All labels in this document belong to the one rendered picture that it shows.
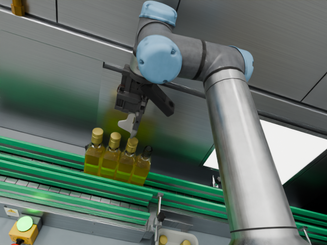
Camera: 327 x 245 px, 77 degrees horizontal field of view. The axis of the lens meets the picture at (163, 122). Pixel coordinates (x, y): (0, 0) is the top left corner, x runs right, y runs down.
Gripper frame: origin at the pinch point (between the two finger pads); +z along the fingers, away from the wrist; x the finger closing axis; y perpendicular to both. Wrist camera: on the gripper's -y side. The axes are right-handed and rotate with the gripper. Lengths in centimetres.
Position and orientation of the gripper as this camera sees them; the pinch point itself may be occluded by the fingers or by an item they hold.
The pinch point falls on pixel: (135, 129)
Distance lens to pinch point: 64.8
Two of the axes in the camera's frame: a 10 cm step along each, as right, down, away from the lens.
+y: -9.5, -2.7, -1.4
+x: -0.7, 6.4, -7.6
